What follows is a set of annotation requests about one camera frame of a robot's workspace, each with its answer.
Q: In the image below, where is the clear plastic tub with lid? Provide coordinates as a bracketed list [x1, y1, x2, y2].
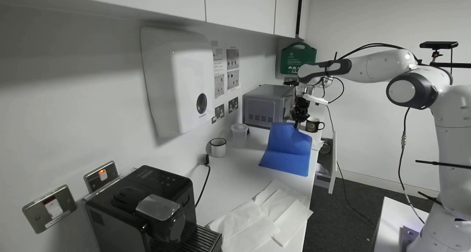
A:
[231, 123, 249, 143]

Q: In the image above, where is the white drawer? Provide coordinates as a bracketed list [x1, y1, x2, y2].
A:
[314, 131, 337, 195]

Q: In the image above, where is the grey microwave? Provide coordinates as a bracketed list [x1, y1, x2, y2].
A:
[242, 84, 297, 129]

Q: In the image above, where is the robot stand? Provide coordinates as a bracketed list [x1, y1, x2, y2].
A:
[373, 196, 429, 252]

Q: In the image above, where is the black pipe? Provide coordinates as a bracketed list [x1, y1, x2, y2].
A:
[295, 0, 304, 39]

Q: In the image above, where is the steel wall switch plate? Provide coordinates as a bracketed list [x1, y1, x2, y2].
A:
[22, 184, 77, 234]

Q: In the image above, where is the black mug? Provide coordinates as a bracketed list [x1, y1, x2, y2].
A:
[306, 117, 326, 133]

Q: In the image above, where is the steel wall socket lit switch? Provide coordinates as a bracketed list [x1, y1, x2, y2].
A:
[83, 160, 119, 194]

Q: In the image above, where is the tall paper notice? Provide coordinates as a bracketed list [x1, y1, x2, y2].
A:
[212, 46, 226, 99]

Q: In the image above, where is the black cable with plug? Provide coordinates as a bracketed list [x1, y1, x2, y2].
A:
[195, 154, 211, 209]

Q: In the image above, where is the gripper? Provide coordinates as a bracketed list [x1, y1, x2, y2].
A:
[290, 96, 312, 130]

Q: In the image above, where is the white wall cabinet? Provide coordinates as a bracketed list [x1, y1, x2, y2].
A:
[22, 0, 299, 39]

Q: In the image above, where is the black coffee machine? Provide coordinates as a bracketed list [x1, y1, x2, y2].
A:
[81, 165, 223, 252]

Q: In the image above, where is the white paper towel dispenser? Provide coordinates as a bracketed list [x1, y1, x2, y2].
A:
[140, 26, 216, 139]

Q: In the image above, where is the heap of white paper sheets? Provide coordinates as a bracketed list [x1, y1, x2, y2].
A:
[205, 178, 314, 252]

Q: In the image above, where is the blue cloth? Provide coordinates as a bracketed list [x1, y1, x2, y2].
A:
[258, 122, 313, 178]

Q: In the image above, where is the green first aid box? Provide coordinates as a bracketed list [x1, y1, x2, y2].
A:
[280, 42, 317, 75]

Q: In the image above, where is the white enamel mug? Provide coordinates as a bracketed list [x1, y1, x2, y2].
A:
[209, 137, 227, 158]

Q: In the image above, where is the camera on mount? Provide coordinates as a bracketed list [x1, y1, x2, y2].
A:
[419, 41, 471, 69]

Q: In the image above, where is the paper notice with photos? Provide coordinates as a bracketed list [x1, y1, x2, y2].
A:
[225, 46, 241, 91]

